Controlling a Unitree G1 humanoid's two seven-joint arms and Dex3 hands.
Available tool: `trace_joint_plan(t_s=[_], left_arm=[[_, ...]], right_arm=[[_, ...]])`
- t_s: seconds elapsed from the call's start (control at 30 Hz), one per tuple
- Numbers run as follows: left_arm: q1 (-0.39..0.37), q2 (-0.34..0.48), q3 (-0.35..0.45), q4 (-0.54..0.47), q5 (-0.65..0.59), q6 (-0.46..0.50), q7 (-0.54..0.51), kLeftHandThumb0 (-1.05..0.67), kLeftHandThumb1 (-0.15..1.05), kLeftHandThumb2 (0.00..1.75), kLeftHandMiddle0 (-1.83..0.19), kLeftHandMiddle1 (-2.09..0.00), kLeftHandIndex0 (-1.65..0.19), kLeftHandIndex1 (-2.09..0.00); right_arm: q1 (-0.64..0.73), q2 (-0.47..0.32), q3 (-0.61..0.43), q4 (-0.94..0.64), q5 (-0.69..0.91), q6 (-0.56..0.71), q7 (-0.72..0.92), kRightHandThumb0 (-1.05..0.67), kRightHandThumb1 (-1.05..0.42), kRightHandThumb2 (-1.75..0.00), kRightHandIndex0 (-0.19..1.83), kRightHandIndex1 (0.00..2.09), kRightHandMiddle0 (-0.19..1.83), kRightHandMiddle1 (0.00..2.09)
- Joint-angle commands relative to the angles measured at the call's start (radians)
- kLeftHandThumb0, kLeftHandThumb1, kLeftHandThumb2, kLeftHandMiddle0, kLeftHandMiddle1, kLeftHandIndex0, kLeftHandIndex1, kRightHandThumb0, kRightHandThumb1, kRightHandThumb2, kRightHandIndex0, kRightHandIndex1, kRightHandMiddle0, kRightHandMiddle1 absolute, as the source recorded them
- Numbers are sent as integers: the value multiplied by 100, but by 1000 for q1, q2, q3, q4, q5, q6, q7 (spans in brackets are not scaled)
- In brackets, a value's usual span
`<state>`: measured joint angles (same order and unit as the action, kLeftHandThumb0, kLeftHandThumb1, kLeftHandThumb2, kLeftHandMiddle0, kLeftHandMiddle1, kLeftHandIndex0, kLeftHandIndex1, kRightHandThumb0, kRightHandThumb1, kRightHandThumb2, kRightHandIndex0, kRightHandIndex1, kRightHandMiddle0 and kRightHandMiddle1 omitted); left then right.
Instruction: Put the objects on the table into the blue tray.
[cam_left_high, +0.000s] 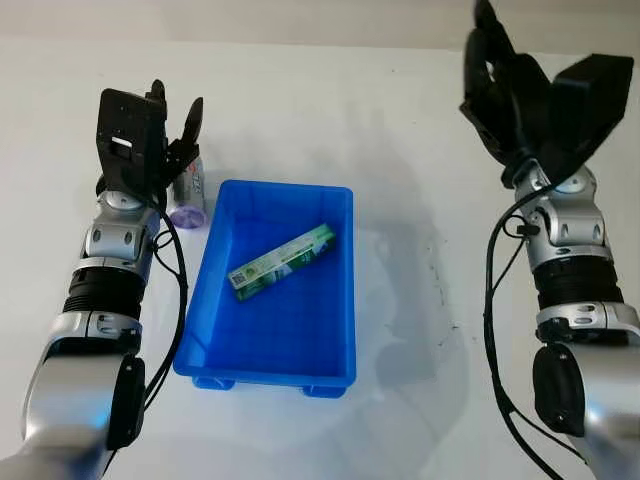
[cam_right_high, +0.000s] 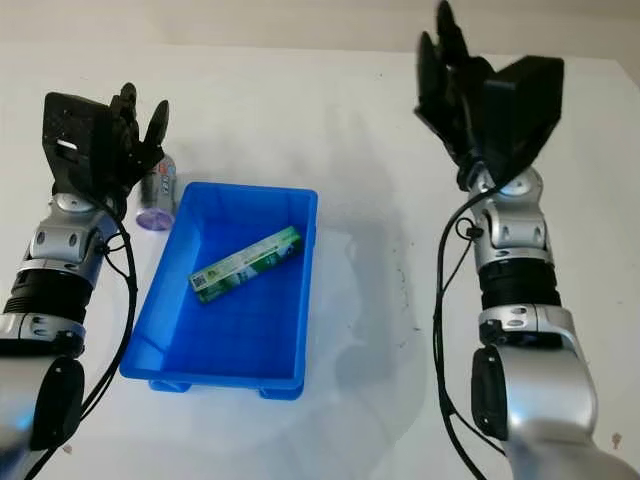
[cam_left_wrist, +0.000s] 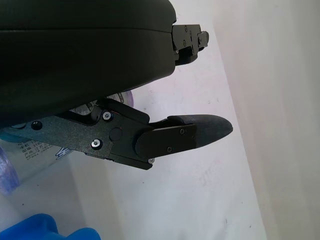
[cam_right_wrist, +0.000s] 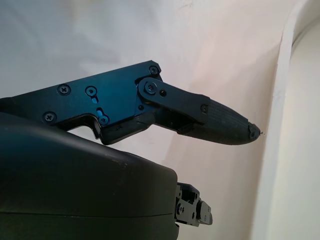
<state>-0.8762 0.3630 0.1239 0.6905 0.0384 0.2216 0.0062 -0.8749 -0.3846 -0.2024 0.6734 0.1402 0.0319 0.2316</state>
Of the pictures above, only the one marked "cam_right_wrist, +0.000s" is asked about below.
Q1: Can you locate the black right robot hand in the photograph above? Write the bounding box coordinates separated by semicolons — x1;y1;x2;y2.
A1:
0;59;263;240

